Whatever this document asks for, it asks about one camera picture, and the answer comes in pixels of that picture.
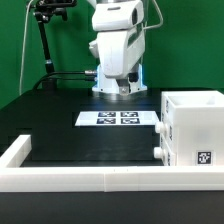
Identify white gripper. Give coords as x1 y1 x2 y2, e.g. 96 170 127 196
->
89 27 145 96

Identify white drawer cabinet box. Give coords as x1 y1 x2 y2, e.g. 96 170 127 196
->
160 91 224 166

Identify white front drawer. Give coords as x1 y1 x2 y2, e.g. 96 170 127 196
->
153 146 176 166

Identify white drawer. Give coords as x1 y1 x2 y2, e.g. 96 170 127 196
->
155 112 174 143
153 146 176 166

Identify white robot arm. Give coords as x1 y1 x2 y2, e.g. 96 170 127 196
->
87 0 147 100

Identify white marker tag plate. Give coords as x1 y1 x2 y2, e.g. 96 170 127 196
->
75 111 159 126

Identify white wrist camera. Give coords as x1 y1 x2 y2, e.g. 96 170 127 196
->
92 0 144 31

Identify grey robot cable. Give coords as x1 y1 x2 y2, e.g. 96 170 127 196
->
142 0 165 32

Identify black base cables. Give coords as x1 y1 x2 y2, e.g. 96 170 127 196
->
32 69 99 90

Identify black camera stand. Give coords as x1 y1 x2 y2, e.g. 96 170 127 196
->
32 0 77 91

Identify white hanging cable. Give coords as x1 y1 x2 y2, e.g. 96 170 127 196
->
18 0 36 97

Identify white workspace border frame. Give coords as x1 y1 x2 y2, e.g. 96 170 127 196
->
0 135 224 192

